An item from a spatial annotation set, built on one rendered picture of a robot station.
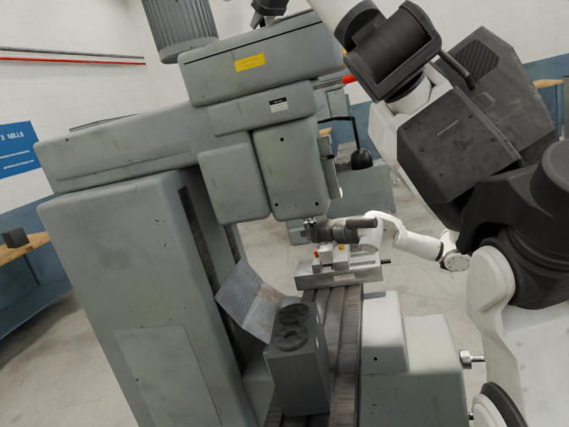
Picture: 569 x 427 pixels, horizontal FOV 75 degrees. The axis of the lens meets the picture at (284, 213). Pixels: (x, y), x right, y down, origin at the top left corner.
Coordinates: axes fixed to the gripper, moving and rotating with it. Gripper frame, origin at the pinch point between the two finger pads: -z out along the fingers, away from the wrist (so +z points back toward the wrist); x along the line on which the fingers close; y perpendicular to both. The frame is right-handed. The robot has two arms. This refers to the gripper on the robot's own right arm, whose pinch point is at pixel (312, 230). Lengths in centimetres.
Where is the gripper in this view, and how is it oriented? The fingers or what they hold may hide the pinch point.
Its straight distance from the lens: 132.8
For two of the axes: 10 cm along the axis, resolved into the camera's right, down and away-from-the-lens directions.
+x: -5.6, 3.8, -7.4
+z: 7.9, -0.3, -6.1
